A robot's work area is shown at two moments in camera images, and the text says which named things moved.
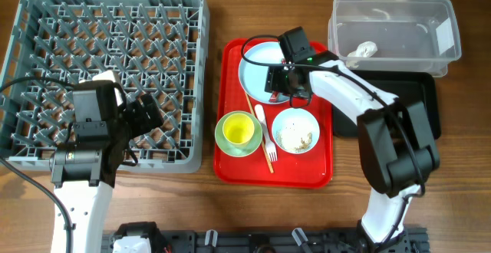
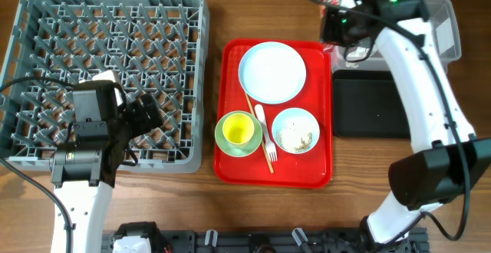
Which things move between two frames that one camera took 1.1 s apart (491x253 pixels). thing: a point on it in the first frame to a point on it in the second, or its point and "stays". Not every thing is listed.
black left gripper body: [136, 122] stays
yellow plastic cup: [238, 128] stays
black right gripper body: [279, 80] to [342, 28]
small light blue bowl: [295, 130] stays
